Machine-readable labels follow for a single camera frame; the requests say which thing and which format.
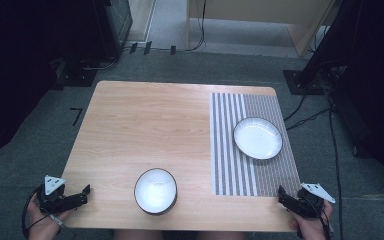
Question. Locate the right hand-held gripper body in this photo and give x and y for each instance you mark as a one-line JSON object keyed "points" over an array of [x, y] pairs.
{"points": [[308, 203]]}

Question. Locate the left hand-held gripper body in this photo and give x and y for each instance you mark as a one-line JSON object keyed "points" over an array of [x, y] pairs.
{"points": [[51, 200]]}

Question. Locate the white plate with dark rim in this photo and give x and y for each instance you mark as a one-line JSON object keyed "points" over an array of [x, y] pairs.
{"points": [[257, 138]]}

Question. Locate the person's right hand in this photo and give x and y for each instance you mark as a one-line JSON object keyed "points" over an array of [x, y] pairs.
{"points": [[310, 228]]}

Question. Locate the person's left hand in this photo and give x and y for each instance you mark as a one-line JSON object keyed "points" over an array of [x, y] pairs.
{"points": [[45, 226]]}

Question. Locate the striped grey white placemat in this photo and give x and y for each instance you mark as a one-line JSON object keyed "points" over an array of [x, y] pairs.
{"points": [[228, 160]]}

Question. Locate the dark curtain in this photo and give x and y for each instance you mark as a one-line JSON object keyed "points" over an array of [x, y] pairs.
{"points": [[376, 83], [10, 66]]}

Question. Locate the black tape strip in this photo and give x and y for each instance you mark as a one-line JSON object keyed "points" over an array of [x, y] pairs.
{"points": [[173, 50], [147, 48], [133, 48]]}

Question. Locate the black stand column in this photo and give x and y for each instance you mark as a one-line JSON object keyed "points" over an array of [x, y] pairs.
{"points": [[330, 36]]}

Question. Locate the dark equipment cabinet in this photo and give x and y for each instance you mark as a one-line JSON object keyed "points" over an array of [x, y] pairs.
{"points": [[113, 26]]}

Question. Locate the light wooden cabinet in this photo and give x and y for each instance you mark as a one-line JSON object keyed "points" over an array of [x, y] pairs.
{"points": [[263, 10]]}

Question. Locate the black stand base plate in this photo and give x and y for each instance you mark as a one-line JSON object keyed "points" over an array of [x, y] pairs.
{"points": [[76, 78], [295, 83]]}

